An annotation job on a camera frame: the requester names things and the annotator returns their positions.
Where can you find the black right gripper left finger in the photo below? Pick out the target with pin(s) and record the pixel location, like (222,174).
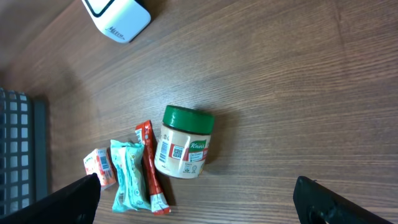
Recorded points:
(75,203)

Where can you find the green lid seasoning jar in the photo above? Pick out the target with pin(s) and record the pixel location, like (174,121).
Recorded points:
(183,142)

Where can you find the red stick sachet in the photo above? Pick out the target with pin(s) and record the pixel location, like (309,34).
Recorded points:
(146,137)

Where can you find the red tissue pack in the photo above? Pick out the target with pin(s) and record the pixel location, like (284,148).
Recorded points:
(98,162)

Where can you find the teal snack packet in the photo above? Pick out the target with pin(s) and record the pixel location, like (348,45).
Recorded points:
(127,159)

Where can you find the white barcode scanner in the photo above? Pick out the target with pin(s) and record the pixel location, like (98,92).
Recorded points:
(120,20)

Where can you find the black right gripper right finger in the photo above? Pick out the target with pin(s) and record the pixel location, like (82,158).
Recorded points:
(315,203)

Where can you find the grey plastic mesh basket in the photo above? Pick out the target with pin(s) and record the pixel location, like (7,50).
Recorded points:
(24,178)

